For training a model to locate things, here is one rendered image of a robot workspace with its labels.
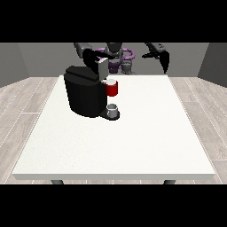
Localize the grey robot trunk purple rings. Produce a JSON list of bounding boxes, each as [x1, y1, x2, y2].
[[94, 43, 137, 75]]

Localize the pale grey machine lid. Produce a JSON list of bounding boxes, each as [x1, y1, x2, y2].
[[98, 57, 110, 81]]

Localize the red pod holder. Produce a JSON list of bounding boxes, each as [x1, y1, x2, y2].
[[105, 80, 119, 98]]

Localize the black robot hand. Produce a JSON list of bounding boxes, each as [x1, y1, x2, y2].
[[82, 48, 106, 74], [141, 50, 171, 74]]

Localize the small grey cup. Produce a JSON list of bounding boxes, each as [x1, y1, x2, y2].
[[106, 103, 119, 118]]

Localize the black coffee machine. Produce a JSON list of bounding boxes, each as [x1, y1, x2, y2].
[[63, 65, 121, 121]]

